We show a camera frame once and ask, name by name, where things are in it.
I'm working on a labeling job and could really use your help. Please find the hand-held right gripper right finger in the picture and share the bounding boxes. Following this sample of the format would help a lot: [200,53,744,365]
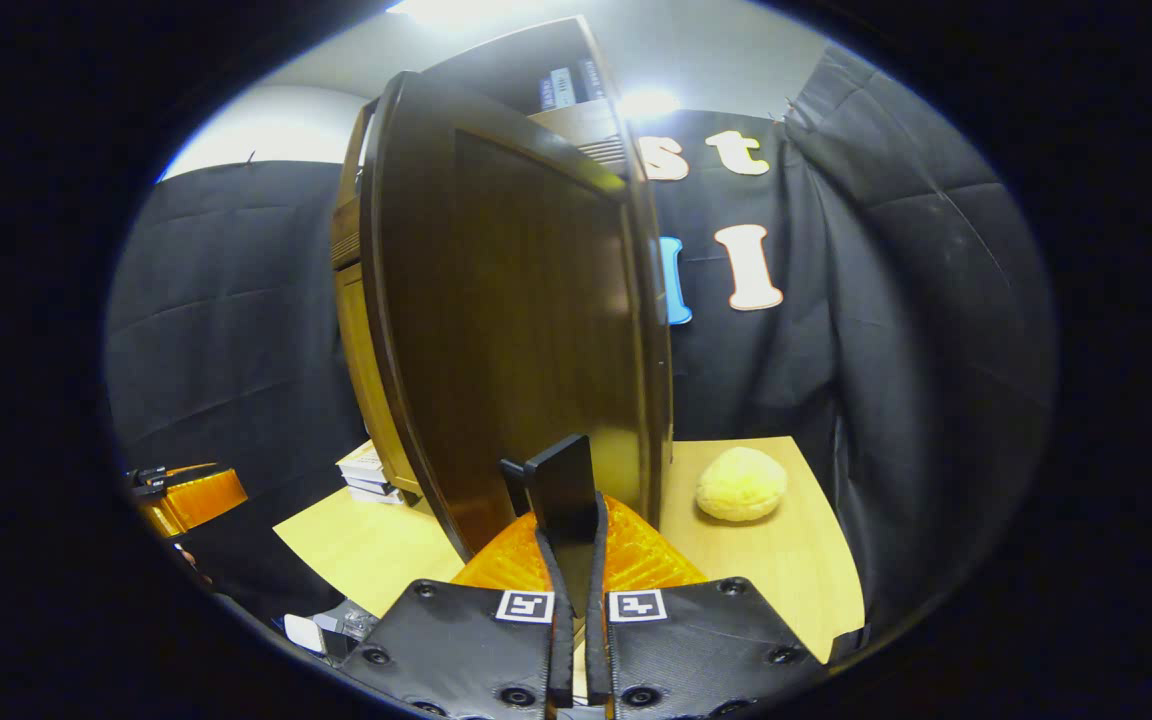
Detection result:
[584,492,832,719]

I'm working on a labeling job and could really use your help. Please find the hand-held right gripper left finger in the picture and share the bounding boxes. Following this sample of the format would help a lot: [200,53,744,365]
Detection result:
[341,495,577,719]

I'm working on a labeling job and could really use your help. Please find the black door handle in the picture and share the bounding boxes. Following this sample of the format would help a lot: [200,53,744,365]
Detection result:
[501,434,599,591]

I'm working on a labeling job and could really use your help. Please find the wooden cabinet door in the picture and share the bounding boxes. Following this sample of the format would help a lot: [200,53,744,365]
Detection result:
[361,70,675,563]
[334,262,424,498]

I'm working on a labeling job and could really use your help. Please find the wooden double-door shoe cabinet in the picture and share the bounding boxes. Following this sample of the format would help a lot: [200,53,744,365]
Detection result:
[331,15,657,506]

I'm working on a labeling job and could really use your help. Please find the stack of white books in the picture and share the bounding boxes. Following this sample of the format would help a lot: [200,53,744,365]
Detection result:
[336,440,407,505]

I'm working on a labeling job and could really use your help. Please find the white plastic object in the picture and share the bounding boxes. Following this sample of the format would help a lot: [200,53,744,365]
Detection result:
[284,612,329,656]

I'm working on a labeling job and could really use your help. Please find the yellow bun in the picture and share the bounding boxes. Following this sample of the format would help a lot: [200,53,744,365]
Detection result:
[695,446,789,523]

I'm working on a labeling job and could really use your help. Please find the black backdrop cloth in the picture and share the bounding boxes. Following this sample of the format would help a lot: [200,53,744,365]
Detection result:
[104,45,1057,641]

